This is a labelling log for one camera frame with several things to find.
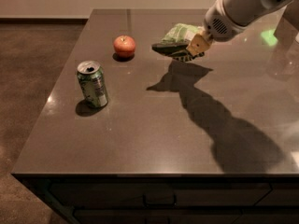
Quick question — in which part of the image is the green soda can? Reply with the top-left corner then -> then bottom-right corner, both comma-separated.
77,61 -> 108,108

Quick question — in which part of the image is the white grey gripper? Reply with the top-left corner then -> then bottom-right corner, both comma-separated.
186,0 -> 245,57

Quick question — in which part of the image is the green jalapeno chip bag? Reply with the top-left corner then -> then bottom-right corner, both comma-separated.
151,23 -> 205,63

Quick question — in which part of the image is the dark drawer cabinet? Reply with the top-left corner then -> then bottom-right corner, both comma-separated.
13,174 -> 299,224

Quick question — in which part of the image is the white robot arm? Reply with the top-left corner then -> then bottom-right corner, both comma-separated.
187,0 -> 298,57

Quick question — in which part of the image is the red apple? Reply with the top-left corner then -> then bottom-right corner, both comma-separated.
113,35 -> 135,58

